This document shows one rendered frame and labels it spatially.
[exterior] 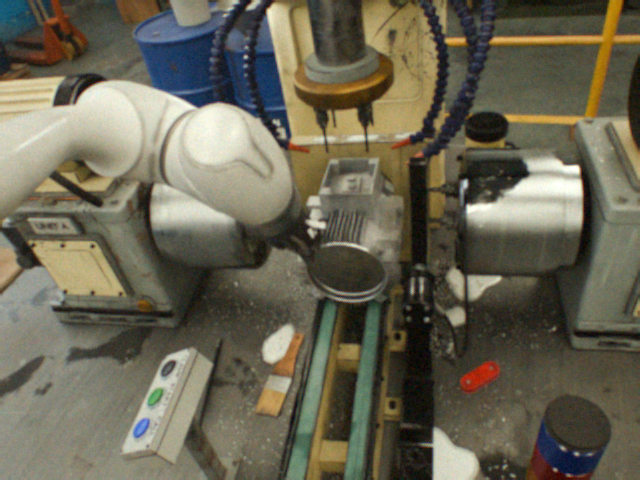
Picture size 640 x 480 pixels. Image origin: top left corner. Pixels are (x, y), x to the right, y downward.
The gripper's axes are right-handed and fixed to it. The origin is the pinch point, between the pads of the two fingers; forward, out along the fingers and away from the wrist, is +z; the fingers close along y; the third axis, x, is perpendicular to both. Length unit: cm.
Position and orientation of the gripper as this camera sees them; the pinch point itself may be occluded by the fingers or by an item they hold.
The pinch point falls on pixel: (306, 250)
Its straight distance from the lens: 90.0
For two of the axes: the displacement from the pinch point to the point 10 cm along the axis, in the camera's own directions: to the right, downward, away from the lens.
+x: -0.8, 9.5, -3.0
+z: 2.1, 3.1, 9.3
